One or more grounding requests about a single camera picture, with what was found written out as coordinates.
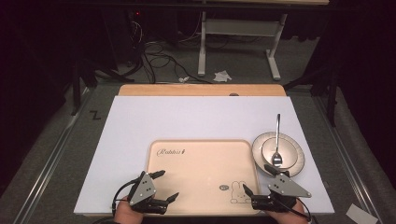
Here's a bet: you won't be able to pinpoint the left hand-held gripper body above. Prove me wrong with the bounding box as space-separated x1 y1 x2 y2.
127 170 171 216

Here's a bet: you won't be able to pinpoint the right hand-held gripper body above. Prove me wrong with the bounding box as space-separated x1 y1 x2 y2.
250 172 313 213

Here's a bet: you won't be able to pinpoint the metal spoon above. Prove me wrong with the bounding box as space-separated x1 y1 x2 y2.
271 113 284 168

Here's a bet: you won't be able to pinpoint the grey round plate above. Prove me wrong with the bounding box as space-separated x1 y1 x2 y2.
250 131 306 178

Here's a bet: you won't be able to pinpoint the beige tray with rabbit print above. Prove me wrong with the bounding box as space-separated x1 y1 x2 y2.
145 138 262 217

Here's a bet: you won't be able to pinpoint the person's right hand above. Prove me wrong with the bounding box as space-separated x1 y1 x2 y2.
265 200 313 224

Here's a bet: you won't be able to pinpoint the person's left hand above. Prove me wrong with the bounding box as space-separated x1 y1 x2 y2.
113 195 145 224

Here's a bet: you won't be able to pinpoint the white table mat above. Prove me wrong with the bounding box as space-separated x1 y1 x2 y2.
73 95 336 217

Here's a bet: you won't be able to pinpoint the white paper sheet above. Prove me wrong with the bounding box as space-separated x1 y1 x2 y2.
345 203 379 224

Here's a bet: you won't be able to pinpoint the wooden table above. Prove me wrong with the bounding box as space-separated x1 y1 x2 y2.
118 83 288 97

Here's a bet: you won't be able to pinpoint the black stand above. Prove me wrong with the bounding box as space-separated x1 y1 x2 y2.
282 62 341 128
69 58 135 117

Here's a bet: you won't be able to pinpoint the large crumpled white paper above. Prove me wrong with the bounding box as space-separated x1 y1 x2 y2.
212 70 233 83

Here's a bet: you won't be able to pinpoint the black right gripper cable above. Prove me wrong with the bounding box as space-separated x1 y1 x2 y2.
273 197 314 224

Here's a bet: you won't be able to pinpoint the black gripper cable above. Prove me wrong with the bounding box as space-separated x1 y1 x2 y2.
273 197 314 224
110 177 140 217

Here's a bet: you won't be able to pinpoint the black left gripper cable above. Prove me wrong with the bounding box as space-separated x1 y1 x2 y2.
110 177 140 217

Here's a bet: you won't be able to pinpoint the metal floor rail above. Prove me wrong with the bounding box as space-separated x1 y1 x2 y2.
11 87 95 224
310 95 388 224

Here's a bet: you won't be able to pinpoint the black floor cables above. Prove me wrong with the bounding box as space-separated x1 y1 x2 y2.
126 18 213 85

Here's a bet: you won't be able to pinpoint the white metal desk frame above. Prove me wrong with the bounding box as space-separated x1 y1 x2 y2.
197 10 290 81

